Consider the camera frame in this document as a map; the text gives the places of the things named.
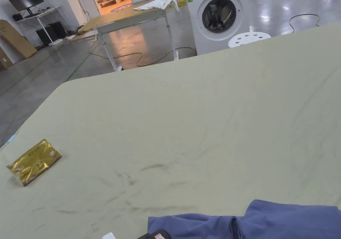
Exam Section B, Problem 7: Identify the black cable loop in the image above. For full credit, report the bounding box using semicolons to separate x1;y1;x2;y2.
289;14;320;33

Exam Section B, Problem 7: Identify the tall brown carton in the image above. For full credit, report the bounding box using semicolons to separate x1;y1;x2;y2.
0;19;38;61

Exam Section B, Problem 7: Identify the wooden folding table with cloth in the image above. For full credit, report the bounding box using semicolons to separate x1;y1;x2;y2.
77;0;179;72

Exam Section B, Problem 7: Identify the white round stool with holes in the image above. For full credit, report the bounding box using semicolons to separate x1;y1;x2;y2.
227;31;272;49

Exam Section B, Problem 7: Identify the white washing machine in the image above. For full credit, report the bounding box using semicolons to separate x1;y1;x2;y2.
183;0;250;55

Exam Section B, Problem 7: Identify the dark blue garment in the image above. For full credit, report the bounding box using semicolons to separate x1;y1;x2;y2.
147;199;341;239

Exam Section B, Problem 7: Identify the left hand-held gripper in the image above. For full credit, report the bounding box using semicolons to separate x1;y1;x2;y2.
102;229;171;239

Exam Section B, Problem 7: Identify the gold tissue packet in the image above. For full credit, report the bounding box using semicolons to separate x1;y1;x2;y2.
6;138;63;187

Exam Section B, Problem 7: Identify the bed with pale green sheet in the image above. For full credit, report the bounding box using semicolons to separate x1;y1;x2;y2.
0;20;341;239

